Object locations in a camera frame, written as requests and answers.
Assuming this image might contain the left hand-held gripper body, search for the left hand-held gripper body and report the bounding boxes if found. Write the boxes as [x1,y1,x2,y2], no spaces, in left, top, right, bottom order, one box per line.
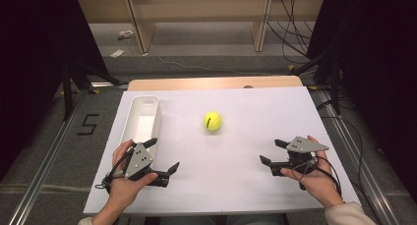
[124,141,171,189]

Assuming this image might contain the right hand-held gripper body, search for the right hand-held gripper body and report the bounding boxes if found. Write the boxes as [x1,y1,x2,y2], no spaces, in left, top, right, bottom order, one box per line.
[269,136,330,178]

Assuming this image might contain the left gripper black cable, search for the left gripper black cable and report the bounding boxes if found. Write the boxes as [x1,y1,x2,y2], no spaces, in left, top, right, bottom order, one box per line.
[94,148,136,195]

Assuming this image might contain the small white box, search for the small white box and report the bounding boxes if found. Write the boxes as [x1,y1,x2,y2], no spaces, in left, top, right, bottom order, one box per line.
[117,28,136,40]

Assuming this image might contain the black hanging cables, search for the black hanging cables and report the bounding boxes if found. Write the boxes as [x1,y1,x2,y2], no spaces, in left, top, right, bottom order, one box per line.
[266,0,318,65]

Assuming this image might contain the dark curtain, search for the dark curtain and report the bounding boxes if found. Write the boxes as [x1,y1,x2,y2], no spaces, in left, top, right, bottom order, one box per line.
[308,0,417,197]
[0,0,109,184]

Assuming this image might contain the black tripod stand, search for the black tripod stand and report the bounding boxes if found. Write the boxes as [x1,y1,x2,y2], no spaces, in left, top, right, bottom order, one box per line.
[61,59,123,122]
[289,42,342,116]

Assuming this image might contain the long aluminium floor rail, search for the long aluminium floor rail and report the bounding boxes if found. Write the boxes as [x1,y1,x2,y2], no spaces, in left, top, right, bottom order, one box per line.
[315,88,401,225]
[7,88,91,225]

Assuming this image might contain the white foam board mat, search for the white foam board mat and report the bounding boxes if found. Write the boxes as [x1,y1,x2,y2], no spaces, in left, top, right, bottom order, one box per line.
[82,85,362,216]

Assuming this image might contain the light wooden desk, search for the light wooden desk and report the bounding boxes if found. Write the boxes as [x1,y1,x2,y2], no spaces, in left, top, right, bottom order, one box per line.
[78,0,327,54]

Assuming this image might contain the short aluminium floor rail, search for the short aluminium floor rail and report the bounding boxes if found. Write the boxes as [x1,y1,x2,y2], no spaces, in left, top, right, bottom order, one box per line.
[89,82,130,89]

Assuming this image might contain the white plastic tray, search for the white plastic tray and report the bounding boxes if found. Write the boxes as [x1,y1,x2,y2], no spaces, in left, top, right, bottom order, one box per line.
[119,94,163,167]

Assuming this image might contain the yellow tennis ball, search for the yellow tennis ball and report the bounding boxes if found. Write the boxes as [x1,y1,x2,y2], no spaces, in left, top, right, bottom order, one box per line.
[203,111,223,132]

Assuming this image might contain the person's left hand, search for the person's left hand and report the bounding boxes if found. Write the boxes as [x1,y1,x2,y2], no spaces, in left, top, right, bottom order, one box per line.
[107,139,159,216]

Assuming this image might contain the thin black floor cable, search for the thin black floor cable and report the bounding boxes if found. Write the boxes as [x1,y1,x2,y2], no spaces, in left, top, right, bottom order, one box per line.
[316,99,385,224]

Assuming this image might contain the person's right hand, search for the person's right hand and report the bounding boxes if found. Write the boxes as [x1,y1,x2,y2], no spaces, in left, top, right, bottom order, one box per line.
[280,135,345,209]

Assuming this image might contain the white floor cable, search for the white floor cable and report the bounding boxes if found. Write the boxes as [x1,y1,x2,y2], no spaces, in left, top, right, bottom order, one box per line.
[157,55,273,77]

